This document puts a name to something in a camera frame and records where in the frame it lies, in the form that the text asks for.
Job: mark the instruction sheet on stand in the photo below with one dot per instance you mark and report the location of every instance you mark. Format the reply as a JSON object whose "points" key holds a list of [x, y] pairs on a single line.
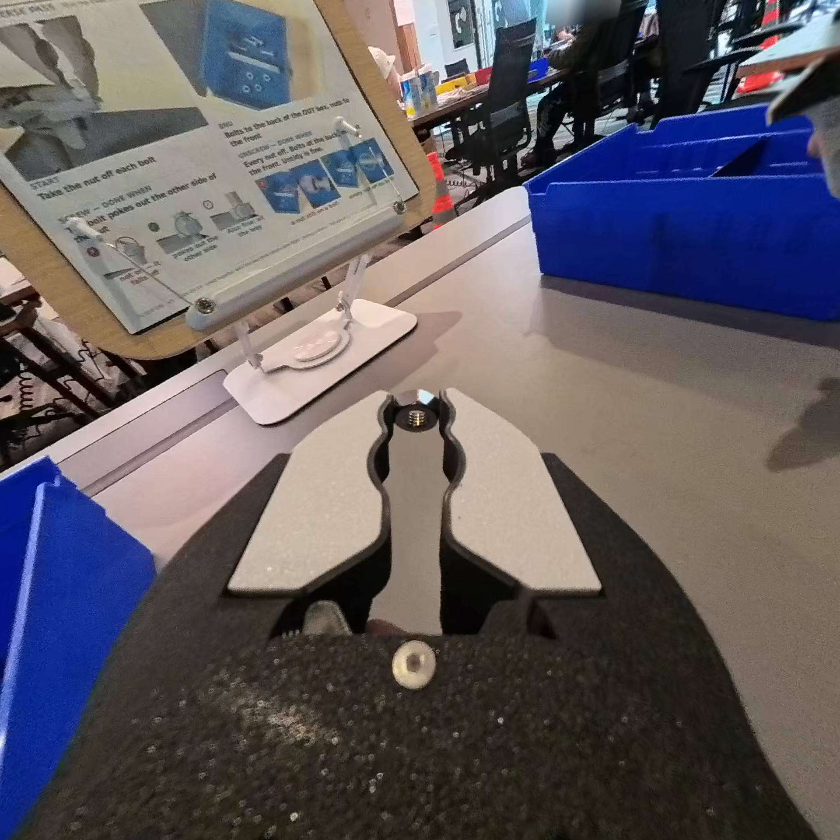
{"points": [[394, 111]]}

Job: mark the red plastic bin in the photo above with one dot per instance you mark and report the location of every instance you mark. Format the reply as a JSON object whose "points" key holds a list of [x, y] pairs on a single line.
{"points": [[482, 76]]}

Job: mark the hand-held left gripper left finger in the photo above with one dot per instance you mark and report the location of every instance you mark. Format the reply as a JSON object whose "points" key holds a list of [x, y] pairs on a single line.
{"points": [[315, 512]]}

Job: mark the orange traffic cone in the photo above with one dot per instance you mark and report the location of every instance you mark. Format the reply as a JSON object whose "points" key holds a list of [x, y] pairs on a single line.
{"points": [[441, 197], [758, 79]]}

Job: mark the black bin divider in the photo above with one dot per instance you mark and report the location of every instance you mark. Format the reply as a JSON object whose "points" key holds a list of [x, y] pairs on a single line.
{"points": [[754, 161]]}

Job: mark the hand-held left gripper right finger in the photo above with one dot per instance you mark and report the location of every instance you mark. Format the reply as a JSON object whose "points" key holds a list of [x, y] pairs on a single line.
{"points": [[518, 512]]}

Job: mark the printed instruction sheet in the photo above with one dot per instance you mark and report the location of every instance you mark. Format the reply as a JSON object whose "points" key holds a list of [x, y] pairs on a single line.
{"points": [[164, 164]]}

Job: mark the white labelled bottle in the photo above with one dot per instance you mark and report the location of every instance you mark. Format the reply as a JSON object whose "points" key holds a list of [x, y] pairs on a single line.
{"points": [[428, 88], [410, 95]]}

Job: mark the yellow plastic bin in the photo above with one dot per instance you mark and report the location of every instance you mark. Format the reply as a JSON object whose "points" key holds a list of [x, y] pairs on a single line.
{"points": [[456, 82]]}

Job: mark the black office chair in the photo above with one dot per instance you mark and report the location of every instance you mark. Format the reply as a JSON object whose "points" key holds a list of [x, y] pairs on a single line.
{"points": [[505, 105]]}

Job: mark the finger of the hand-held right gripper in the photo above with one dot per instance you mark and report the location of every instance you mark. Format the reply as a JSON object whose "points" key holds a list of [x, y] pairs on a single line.
{"points": [[804, 92]]}

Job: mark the long wooden office desk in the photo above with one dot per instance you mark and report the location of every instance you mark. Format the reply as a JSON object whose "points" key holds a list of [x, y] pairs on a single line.
{"points": [[459, 105]]}

